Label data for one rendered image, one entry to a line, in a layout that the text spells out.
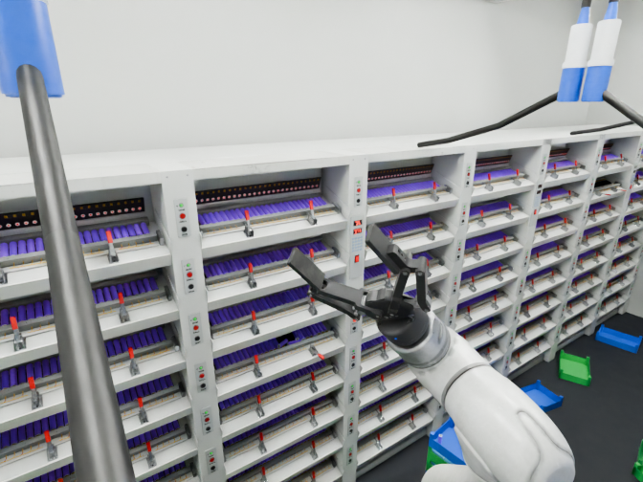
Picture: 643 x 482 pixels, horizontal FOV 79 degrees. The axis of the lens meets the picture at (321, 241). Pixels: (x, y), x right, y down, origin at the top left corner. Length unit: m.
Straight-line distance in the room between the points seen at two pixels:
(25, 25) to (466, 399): 0.71
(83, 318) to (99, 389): 0.06
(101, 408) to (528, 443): 0.49
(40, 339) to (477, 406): 1.17
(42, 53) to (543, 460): 0.75
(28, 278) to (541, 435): 1.21
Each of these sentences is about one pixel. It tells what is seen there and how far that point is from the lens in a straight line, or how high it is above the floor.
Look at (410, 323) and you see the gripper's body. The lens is 0.61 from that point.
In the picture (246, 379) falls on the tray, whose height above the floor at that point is 0.96.
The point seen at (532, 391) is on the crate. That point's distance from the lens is 3.45.
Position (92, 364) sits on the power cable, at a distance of 0.28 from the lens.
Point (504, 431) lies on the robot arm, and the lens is 0.61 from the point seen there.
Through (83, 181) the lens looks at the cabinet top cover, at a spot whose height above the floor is 1.80.
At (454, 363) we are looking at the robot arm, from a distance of 0.67.
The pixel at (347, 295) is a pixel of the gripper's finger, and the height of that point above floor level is 1.72.
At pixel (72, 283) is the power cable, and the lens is 0.33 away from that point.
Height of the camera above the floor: 1.99
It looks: 19 degrees down
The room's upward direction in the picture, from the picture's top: straight up
